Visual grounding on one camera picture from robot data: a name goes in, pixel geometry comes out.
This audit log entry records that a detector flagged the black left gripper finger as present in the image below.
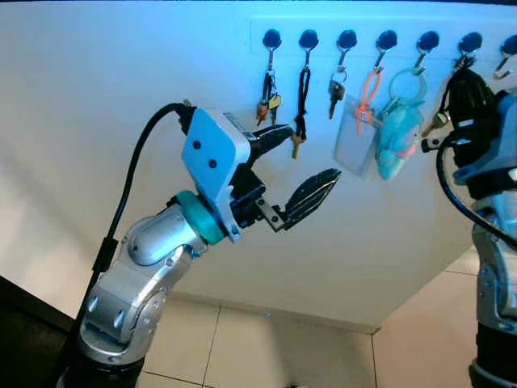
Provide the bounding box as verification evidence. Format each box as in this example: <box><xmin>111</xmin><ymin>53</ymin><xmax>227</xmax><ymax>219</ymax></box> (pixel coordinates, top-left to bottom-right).
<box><xmin>258</xmin><ymin>168</ymin><xmax>343</xmax><ymax>233</ymax></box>
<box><xmin>247</xmin><ymin>125</ymin><xmax>296</xmax><ymax>161</ymax></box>

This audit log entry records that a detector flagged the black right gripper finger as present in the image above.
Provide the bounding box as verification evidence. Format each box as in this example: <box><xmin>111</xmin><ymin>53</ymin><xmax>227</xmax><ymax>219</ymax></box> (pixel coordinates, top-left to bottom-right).
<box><xmin>447</xmin><ymin>71</ymin><xmax>473</xmax><ymax>124</ymax></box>
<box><xmin>471</xmin><ymin>77</ymin><xmax>496</xmax><ymax>122</ymax></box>

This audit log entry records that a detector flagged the bunch of brass keys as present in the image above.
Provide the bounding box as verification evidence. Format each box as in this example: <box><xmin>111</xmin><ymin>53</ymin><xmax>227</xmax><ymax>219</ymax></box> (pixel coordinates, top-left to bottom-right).
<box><xmin>255</xmin><ymin>69</ymin><xmax>284</xmax><ymax>126</ymax></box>

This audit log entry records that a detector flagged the black round metal hook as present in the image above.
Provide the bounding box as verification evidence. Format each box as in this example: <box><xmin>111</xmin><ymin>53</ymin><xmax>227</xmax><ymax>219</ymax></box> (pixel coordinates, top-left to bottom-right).
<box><xmin>414</xmin><ymin>31</ymin><xmax>440</xmax><ymax>72</ymax></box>
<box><xmin>455</xmin><ymin>32</ymin><xmax>483</xmax><ymax>70</ymax></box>
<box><xmin>299</xmin><ymin>29</ymin><xmax>319</xmax><ymax>70</ymax></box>
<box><xmin>494</xmin><ymin>34</ymin><xmax>517</xmax><ymax>80</ymax></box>
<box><xmin>263</xmin><ymin>29</ymin><xmax>282</xmax><ymax>70</ymax></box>
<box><xmin>373</xmin><ymin>30</ymin><xmax>398</xmax><ymax>72</ymax></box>
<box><xmin>336</xmin><ymin>29</ymin><xmax>358</xmax><ymax>72</ymax></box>

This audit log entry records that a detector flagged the clear plastic card holder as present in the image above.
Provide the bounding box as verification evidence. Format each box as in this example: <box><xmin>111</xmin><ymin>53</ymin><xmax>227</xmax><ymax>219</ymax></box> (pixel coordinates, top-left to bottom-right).
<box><xmin>334</xmin><ymin>95</ymin><xmax>380</xmax><ymax>178</ymax></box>

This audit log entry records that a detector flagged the black furniture edge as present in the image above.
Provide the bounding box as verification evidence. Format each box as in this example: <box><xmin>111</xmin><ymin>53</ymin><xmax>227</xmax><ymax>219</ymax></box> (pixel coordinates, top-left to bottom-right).
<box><xmin>0</xmin><ymin>275</ymin><xmax>82</xmax><ymax>388</ymax></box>

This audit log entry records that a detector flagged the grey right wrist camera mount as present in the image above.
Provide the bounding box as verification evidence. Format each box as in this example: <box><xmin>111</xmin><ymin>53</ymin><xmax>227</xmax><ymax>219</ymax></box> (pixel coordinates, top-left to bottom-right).
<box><xmin>455</xmin><ymin>87</ymin><xmax>517</xmax><ymax>188</ymax></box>

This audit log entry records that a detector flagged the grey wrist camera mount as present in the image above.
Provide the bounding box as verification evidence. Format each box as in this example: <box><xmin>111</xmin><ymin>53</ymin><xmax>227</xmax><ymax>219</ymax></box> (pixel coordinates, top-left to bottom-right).
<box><xmin>455</xmin><ymin>87</ymin><xmax>517</xmax><ymax>188</ymax></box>
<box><xmin>181</xmin><ymin>108</ymin><xmax>251</xmax><ymax>242</ymax></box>

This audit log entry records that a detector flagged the brass key on black lanyard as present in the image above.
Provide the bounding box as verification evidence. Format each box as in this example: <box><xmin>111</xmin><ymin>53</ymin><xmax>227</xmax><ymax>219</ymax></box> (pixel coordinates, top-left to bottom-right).
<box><xmin>291</xmin><ymin>67</ymin><xmax>313</xmax><ymax>160</ymax></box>

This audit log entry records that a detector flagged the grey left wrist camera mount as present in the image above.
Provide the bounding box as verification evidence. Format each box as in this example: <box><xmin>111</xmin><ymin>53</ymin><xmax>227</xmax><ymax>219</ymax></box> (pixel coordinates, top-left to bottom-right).
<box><xmin>181</xmin><ymin>108</ymin><xmax>251</xmax><ymax>242</ymax></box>

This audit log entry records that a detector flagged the teal plush keychain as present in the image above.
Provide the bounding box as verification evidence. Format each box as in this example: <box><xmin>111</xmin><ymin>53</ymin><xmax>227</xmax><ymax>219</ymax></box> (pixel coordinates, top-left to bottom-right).
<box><xmin>375</xmin><ymin>68</ymin><xmax>429</xmax><ymax>182</ymax></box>

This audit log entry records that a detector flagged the single dark key with ring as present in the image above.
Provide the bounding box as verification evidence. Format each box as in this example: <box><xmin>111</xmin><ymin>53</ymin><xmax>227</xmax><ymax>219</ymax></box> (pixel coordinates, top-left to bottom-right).
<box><xmin>327</xmin><ymin>69</ymin><xmax>349</xmax><ymax>120</ymax></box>

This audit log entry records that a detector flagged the orange strap loop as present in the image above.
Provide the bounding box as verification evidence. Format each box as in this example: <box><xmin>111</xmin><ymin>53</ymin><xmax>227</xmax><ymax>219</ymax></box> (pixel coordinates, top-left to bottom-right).
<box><xmin>355</xmin><ymin>68</ymin><xmax>384</xmax><ymax>134</ymax></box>

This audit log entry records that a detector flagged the white hook rail plate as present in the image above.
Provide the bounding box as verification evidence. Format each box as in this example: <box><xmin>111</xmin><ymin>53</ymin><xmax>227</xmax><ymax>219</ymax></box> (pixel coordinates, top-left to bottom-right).
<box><xmin>249</xmin><ymin>16</ymin><xmax>517</xmax><ymax>59</ymax></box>

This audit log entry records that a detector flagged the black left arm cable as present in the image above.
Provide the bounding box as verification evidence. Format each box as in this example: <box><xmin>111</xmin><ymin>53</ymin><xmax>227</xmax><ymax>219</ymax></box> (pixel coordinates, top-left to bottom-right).
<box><xmin>61</xmin><ymin>101</ymin><xmax>196</xmax><ymax>381</ymax></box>

